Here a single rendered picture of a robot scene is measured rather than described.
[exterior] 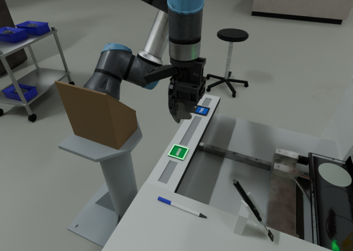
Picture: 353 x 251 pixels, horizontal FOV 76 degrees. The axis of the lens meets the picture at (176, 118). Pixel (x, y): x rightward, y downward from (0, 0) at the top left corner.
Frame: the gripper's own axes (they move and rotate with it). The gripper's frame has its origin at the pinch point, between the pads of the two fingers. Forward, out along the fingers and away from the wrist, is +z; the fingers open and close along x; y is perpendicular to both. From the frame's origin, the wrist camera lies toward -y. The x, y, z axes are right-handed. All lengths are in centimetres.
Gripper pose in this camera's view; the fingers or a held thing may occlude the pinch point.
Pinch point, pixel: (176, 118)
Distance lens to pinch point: 68.4
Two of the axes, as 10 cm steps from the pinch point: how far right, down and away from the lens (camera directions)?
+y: 9.2, 2.4, -3.0
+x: 3.9, -5.7, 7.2
